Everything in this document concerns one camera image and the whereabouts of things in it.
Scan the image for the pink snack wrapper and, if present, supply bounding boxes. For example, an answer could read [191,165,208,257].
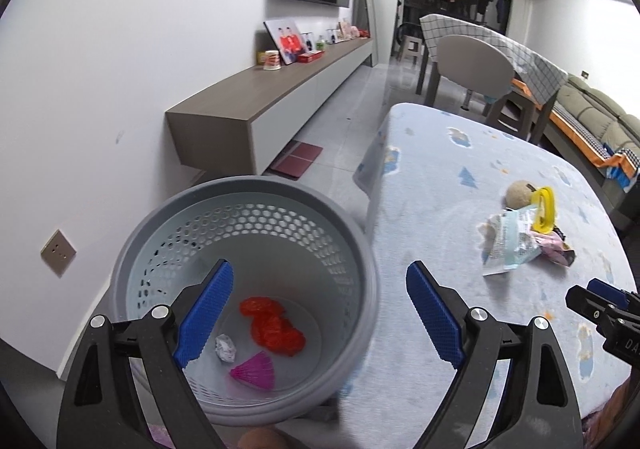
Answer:
[532,227,576,267]

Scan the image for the red crumpled plastic trash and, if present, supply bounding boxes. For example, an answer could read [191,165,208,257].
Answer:
[240,296,306,357]

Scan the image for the grey perforated trash basket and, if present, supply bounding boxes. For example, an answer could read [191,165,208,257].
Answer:
[110,176,378,426]

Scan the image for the person left hand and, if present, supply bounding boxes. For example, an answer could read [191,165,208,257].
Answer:
[236,427,288,449]

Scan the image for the crumpled white paper ball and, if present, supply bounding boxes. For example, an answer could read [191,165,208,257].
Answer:
[215,334,236,365]

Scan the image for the magenta pleated paper piece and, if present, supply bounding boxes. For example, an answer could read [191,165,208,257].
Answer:
[229,351,276,391]

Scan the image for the light blue snack bag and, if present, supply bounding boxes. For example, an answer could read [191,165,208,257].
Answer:
[478,205,541,277]

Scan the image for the light blue patterned table cover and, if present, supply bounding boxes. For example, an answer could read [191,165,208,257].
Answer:
[271,101,633,449]

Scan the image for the beige round ball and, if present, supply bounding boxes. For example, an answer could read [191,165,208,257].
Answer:
[504,180,536,209]

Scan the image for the maroon floor scale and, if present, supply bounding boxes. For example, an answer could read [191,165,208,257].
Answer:
[268,140,323,180]

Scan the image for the green quilted sofa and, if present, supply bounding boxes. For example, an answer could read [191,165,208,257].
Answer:
[541,75,639,235]

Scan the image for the floating grey TV cabinet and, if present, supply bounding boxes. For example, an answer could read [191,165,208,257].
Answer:
[165,38,375,176]

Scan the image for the checkered cloth dining table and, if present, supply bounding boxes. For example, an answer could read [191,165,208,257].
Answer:
[420,13,568,144]

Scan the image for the red white paper cup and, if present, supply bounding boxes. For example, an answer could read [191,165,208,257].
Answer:
[262,50,281,71]

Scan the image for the grey round back chair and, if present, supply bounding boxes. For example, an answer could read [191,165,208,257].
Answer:
[425,35,514,111]

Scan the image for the red flat box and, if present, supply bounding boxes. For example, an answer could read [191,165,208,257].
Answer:
[296,50,324,63]

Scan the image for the grey wooden stool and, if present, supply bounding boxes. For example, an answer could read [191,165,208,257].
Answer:
[397,35,424,65]

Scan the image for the framed photo red clothes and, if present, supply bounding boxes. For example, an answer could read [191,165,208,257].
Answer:
[264,18,307,65]

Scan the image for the yellow square plastic ring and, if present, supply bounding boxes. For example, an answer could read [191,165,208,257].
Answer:
[529,184,558,235]

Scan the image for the grey wall socket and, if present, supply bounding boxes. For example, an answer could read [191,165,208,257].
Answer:
[40,229,77,277]

